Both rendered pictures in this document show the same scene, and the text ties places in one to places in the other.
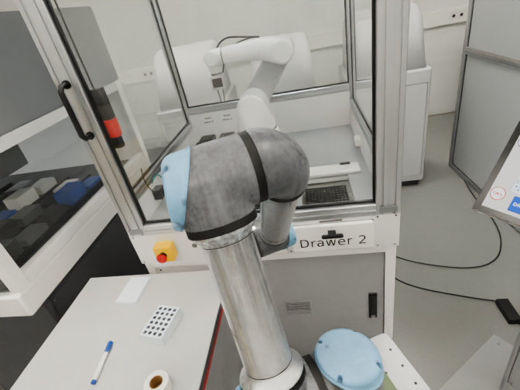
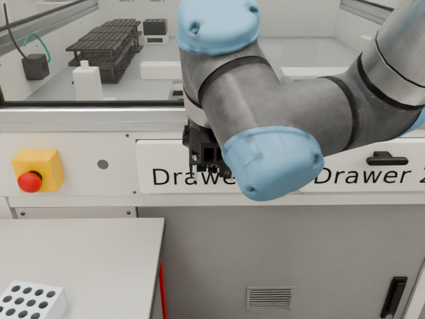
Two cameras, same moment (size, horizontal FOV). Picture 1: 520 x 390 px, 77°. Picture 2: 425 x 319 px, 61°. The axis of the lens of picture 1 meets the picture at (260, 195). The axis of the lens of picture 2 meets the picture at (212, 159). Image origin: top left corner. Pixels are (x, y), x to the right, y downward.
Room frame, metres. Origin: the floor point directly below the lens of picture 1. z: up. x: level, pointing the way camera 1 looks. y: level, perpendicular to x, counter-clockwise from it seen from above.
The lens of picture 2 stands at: (0.39, 0.22, 1.23)
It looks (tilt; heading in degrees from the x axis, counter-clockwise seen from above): 29 degrees down; 347
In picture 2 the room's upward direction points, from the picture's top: straight up
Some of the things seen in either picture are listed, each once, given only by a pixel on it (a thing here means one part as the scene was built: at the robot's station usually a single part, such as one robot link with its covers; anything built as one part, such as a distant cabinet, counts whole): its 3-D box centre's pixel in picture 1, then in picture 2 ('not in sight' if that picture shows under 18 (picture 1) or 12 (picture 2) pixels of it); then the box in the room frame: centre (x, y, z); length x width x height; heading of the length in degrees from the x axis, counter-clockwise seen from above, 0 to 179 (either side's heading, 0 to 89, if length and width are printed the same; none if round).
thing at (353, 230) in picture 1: (332, 236); (374, 165); (0.92, -0.22, 0.87); 0.29 x 0.02 x 0.11; 78
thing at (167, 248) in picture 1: (165, 251); (38, 171); (1.03, 0.41, 0.88); 0.07 x 0.05 x 0.07; 78
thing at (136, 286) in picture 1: (134, 290); not in sight; (0.97, 0.56, 0.77); 0.13 x 0.09 x 0.02; 165
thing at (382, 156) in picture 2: (332, 234); (384, 157); (0.89, -0.22, 0.91); 0.07 x 0.04 x 0.01; 78
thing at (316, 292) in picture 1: (282, 251); (224, 210); (1.44, -0.06, 0.40); 1.03 x 0.95 x 0.80; 78
